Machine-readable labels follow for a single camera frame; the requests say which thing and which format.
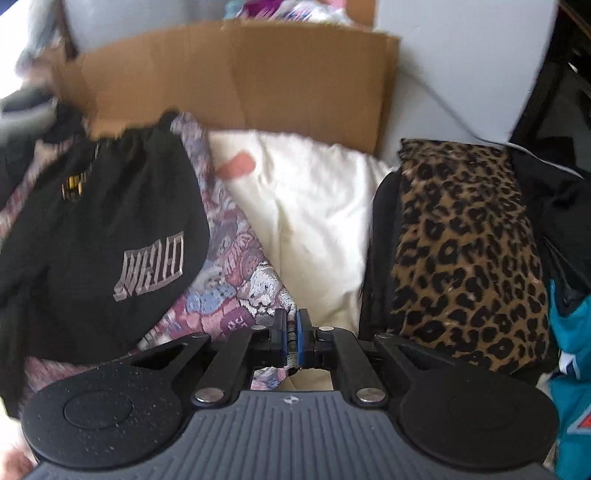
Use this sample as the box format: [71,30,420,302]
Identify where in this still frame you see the black shorts with bear lining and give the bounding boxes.
[0,109,302,418]

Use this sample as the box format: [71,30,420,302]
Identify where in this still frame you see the person's left hand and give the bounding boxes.
[0,446,36,480]

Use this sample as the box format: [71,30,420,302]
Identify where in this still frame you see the black folded garment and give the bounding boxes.
[359,170,402,341]

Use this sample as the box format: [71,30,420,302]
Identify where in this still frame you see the leopard print folded garment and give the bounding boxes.
[387,139,551,375]

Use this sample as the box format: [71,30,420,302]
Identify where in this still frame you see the cream bear print bedsheet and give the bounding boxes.
[208,130,392,332]

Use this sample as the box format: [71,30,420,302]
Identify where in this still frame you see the teal patterned garment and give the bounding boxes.
[549,283,591,479]

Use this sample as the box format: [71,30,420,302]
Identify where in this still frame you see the brown cardboard sheet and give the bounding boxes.
[48,21,400,154]

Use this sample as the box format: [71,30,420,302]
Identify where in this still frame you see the black garment under pillow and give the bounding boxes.
[40,102,87,144]

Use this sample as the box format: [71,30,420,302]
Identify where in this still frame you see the grey neck pillow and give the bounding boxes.
[1,86,58,143]

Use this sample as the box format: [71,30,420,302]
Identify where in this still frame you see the purple white refill pouch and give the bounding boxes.
[223,0,353,25]

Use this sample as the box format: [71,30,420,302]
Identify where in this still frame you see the grey plastic wrapped mattress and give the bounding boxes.
[59,0,233,52]

